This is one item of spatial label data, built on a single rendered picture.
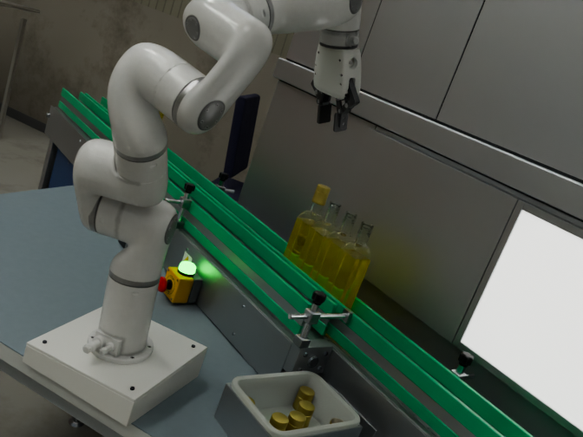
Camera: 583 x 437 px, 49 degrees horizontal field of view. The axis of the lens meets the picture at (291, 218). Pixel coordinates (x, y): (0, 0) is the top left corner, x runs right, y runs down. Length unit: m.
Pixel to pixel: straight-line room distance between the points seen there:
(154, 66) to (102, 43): 4.57
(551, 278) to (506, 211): 0.16
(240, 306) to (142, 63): 0.72
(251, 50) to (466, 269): 0.71
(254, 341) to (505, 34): 0.87
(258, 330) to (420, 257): 0.40
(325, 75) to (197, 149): 3.78
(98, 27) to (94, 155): 4.51
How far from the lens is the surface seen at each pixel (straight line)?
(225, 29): 0.96
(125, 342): 1.25
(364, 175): 1.63
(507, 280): 1.36
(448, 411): 1.26
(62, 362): 1.25
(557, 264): 1.31
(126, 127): 1.00
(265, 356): 1.45
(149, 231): 1.15
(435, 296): 1.46
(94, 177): 1.10
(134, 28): 5.38
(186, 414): 1.28
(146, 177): 1.05
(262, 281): 1.49
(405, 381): 1.32
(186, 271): 1.64
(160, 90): 0.96
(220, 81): 0.94
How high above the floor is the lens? 1.47
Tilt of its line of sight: 15 degrees down
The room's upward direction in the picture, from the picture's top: 20 degrees clockwise
